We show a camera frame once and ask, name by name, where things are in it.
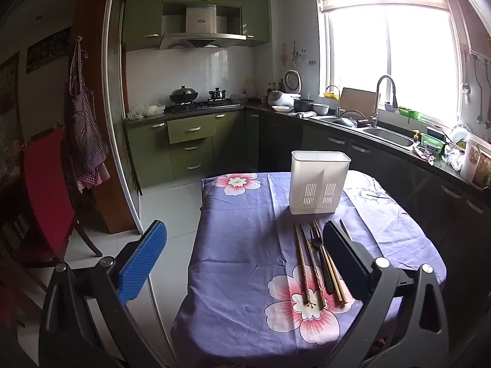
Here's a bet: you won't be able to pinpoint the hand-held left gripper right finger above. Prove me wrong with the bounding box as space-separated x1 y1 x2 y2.
322 220 449 368

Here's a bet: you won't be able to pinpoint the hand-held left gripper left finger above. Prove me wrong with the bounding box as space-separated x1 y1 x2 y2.
38 220 169 368

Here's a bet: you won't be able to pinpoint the black fork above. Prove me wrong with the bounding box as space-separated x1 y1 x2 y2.
307 220 334 294

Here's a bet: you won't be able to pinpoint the dark brown chopstick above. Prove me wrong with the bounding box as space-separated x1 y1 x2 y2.
294 223 311 308
300 224 327 309

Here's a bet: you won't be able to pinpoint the white plastic utensil holder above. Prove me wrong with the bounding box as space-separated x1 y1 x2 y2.
289 150 351 215

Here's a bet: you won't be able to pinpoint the purple floral tablecloth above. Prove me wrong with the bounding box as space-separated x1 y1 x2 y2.
171 171 447 366

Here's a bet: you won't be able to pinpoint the steel double sink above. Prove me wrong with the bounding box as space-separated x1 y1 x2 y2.
316 115 417 150

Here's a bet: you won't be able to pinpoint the patterned cloth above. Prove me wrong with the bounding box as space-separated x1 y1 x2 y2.
413 146 436 165

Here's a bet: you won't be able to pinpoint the red wooden chair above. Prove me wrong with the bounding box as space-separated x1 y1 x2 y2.
19 126 102 269

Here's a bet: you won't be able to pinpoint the dark base cabinets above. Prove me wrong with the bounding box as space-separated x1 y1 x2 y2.
245 109 491 277

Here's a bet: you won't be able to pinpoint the black pan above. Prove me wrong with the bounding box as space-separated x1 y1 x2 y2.
332 110 369 128

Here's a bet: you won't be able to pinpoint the green plastic bowl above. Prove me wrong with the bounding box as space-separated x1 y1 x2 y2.
420 133 446 154

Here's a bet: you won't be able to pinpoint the checked apron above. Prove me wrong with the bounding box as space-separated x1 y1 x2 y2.
65 36 112 194

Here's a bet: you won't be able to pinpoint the crumpled foil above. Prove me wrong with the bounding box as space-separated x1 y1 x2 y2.
443 148 465 171

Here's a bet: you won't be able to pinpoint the small steel faucet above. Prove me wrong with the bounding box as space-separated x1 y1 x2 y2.
325 85 342 117

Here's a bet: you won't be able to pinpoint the wooden cutting board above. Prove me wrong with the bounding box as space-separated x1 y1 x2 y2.
339 87 378 117

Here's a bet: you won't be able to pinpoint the tall steel faucet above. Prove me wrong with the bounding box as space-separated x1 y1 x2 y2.
371 75 398 128

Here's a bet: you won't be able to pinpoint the white plastic bags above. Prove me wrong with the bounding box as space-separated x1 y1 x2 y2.
128 102 165 119

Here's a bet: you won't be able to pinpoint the green base cabinets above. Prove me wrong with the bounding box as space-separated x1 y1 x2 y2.
125 109 246 188

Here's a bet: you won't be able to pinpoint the white printed container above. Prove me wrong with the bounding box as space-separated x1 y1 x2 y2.
460 134 491 188

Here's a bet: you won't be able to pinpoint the white rice cooker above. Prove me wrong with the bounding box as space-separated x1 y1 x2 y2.
267 70 302 107

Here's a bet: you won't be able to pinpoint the stacked white plates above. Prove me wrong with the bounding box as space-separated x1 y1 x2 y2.
449 123 470 148

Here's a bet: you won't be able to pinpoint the black gas stove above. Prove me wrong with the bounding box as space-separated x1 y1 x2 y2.
167 99 240 113

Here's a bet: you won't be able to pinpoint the dark sauce bottles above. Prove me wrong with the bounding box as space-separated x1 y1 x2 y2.
266 80 284 102

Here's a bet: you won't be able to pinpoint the black wok with lid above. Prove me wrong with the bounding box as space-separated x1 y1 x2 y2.
169 85 199 105

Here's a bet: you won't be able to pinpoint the sliding glass door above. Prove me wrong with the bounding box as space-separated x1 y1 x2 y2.
102 0 146 234

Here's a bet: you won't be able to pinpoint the hanging metal ladle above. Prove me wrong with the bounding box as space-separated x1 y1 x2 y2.
474 56 484 123
462 52 472 104
484 59 491 129

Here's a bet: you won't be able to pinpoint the kitchen window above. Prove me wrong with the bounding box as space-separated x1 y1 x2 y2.
326 6 461 127

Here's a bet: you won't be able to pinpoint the steel range hood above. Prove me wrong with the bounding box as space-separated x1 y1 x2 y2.
159 3 247 50

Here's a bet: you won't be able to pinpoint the wall picture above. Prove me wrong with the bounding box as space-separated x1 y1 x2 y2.
26 27 72 73

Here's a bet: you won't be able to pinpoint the green wall cabinets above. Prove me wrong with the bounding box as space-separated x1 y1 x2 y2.
123 0 271 52

